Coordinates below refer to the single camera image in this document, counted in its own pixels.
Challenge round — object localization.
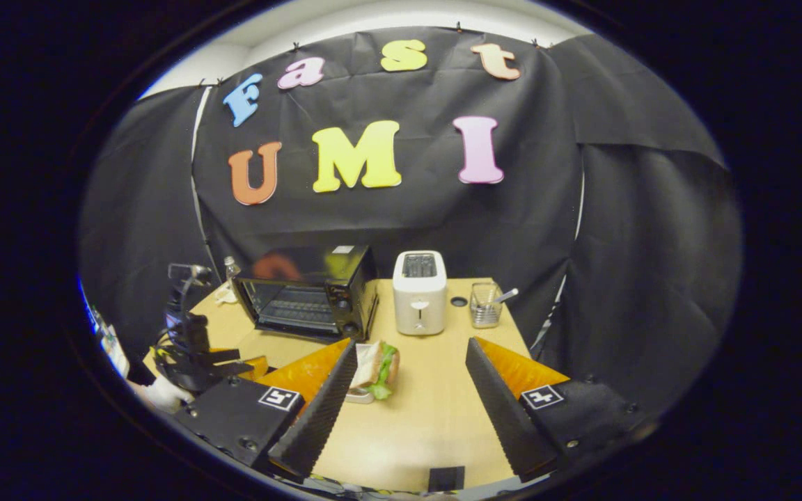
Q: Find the small black box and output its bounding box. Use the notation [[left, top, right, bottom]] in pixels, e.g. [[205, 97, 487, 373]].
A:
[[429, 466, 465, 492]]

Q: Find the black backdrop cloth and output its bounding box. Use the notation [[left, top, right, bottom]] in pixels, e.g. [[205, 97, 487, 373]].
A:
[[79, 26, 743, 418]]

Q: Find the black electric oven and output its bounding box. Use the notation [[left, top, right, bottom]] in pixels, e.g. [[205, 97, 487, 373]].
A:
[[233, 245, 379, 343]]

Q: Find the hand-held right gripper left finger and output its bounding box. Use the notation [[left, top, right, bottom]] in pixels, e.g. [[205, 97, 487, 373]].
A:
[[177, 338, 359, 482]]

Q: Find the wire mesh utensil basket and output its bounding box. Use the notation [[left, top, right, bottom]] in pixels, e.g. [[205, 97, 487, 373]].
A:
[[470, 282, 503, 329]]

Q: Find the lettuce sandwich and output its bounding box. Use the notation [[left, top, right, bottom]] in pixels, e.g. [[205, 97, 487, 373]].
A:
[[351, 340, 400, 401]]

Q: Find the white toaster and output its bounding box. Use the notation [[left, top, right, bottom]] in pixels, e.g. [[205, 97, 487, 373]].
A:
[[393, 250, 448, 336]]

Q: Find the white printed sheet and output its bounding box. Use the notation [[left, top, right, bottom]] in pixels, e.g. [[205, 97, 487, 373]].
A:
[[82, 278, 130, 380]]

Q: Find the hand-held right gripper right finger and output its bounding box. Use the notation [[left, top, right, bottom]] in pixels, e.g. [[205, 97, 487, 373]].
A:
[[466, 337, 645, 483]]

